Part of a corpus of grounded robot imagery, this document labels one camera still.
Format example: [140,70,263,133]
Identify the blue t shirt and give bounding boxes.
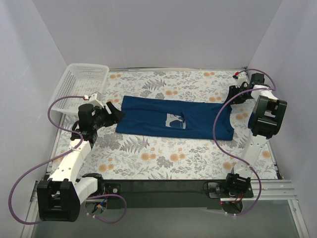
[115,96,234,141]

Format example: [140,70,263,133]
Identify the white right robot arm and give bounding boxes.
[224,72,287,197]

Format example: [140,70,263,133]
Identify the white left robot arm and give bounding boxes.
[37,102,125,222]

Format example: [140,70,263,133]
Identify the floral table cloth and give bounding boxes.
[49,69,278,180]

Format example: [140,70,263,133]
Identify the white plastic basket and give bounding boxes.
[50,63,109,115]

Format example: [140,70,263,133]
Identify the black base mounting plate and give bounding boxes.
[88,179,254,209]

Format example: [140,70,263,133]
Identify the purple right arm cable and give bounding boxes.
[212,68,277,217]

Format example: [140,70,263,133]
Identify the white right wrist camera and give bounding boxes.
[233,72,248,88]

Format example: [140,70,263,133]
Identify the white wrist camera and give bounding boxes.
[233,72,248,88]
[83,92,104,109]

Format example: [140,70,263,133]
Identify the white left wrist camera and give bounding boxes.
[83,92,104,109]

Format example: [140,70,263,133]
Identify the aluminium frame rail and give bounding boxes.
[88,179,297,201]

